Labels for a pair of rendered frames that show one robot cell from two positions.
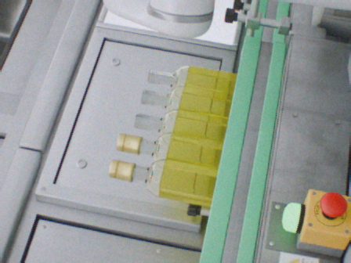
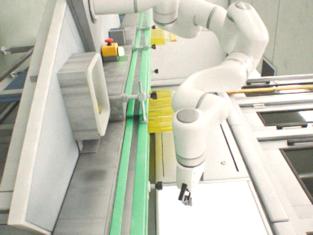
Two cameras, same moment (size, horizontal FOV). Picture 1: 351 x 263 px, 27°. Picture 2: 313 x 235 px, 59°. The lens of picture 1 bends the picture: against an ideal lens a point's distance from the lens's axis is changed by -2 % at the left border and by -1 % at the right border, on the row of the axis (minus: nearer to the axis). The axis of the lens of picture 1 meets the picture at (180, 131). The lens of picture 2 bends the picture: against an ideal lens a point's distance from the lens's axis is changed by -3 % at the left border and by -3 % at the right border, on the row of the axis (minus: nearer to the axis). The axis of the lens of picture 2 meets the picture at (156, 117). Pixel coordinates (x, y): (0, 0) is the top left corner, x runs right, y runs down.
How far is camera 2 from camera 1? 198 cm
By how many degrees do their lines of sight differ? 95
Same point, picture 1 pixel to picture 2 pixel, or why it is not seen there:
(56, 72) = (250, 152)
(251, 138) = (136, 73)
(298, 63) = (118, 86)
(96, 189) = not seen: hidden behind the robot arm
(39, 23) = (289, 186)
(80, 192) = not seen: hidden behind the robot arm
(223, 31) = (167, 194)
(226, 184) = (143, 64)
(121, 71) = (217, 159)
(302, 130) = (116, 72)
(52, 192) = not seen: hidden behind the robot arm
